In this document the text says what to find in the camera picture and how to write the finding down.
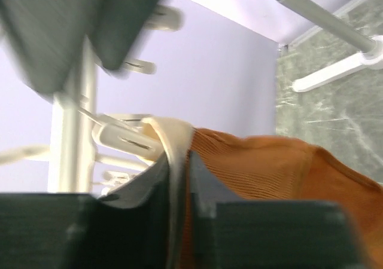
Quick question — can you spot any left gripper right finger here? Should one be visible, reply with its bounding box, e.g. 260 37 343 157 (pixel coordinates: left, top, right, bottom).
189 152 370 268

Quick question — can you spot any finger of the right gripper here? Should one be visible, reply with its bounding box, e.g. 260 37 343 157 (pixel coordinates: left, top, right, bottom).
1 0 159 94

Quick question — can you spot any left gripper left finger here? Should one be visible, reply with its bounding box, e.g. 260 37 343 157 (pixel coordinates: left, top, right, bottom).
1 155 169 268

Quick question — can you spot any orange underwear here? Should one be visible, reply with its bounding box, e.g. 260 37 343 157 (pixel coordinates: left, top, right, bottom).
142 116 383 269

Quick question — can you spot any white clip hanger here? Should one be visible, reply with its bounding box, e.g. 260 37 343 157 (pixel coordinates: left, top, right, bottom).
0 4 192 194

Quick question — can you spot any white drying rack stand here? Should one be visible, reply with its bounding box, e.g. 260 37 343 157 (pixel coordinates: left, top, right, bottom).
275 0 382 93

